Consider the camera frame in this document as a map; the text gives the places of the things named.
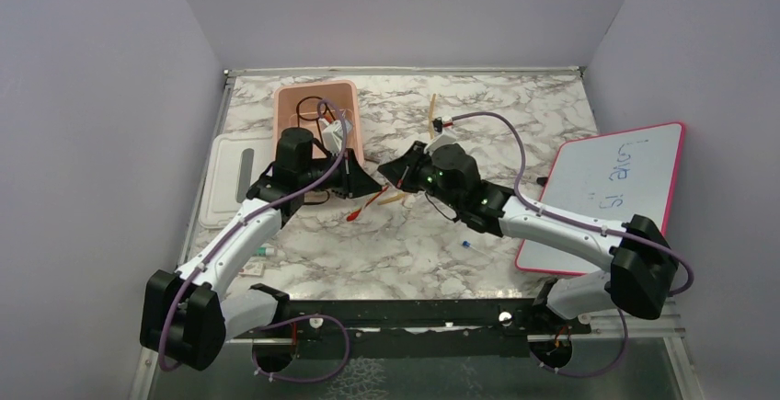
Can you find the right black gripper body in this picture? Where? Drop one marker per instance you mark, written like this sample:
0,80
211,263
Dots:
430,185

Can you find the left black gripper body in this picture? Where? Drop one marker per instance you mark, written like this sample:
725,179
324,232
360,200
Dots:
337,180

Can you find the yellow rubber tube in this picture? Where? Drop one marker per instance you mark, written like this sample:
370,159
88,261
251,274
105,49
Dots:
401,195

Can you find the black metal ring stand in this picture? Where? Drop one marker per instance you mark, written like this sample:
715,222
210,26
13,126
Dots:
307,112

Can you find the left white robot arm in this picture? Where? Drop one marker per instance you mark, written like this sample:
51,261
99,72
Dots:
225,263

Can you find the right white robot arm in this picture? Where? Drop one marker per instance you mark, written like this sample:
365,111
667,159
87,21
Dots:
635,266

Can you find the blue capped test tube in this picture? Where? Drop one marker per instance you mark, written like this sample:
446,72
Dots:
468,246

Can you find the pink plastic bin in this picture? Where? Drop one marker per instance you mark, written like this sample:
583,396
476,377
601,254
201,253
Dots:
342,92

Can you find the small white label card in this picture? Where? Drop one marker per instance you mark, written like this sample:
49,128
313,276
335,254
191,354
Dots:
252,270

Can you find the pink framed whiteboard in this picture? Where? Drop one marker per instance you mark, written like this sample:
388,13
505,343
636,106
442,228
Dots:
617,175

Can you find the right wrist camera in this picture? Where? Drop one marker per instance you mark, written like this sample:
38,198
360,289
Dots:
442,134

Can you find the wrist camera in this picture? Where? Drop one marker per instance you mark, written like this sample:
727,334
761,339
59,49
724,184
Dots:
442,134
334,133

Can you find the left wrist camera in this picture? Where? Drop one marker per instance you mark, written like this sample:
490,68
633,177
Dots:
334,133

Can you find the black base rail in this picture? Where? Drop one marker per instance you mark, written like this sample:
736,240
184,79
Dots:
281,328

